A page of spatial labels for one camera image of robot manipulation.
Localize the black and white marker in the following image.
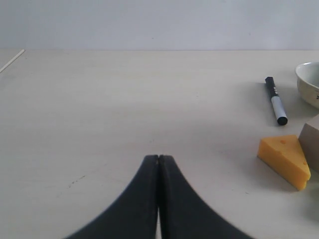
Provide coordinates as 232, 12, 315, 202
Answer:
265, 76, 288, 126

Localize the white ceramic bowl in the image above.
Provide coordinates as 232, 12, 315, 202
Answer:
295, 62, 319, 109

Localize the light wooden cube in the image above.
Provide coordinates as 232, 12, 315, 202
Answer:
299, 115, 319, 173

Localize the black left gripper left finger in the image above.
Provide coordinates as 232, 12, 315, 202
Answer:
68, 155, 159, 239

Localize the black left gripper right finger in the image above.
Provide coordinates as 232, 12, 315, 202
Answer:
158, 155, 250, 239

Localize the yellow cheese wedge toy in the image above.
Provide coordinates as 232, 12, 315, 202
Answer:
257, 134, 311, 191

